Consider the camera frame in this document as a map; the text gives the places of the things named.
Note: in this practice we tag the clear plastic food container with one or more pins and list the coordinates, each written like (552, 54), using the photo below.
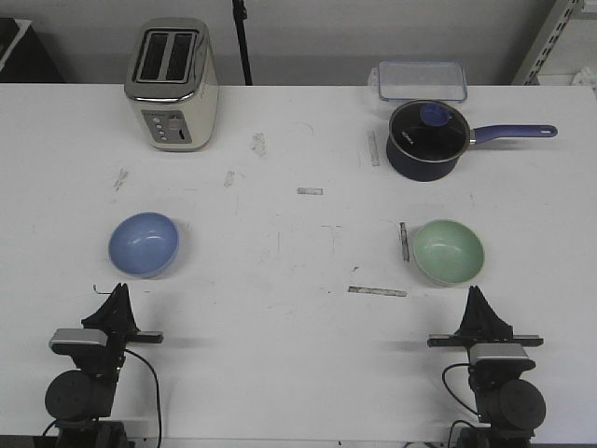
(400, 81)

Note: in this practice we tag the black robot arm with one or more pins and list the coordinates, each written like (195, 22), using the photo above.
(509, 408)
(80, 401)

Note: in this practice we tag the blue bowl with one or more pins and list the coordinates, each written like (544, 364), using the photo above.
(144, 245)

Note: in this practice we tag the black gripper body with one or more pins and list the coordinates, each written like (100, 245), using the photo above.
(466, 338)
(123, 327)

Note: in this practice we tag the cream and chrome toaster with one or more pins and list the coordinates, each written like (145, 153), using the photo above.
(171, 84)

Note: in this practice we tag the glass pot lid blue knob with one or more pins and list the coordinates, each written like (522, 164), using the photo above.
(429, 131)

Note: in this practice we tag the small metal hex key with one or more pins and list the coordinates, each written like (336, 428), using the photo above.
(100, 292)

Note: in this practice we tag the black tripod pole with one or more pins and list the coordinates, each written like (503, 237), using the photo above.
(239, 14)

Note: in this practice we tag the grey metal shelf upright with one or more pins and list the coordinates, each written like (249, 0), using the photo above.
(545, 40)

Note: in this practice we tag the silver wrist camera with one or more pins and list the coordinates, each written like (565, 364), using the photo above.
(78, 342)
(500, 355)

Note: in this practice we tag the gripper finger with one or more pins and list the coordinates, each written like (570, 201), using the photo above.
(469, 320)
(488, 319)
(127, 316)
(109, 306)

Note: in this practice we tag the dark blue saucepan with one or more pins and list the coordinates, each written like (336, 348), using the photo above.
(426, 171)

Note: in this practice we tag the green bowl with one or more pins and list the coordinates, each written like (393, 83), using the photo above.
(448, 252)

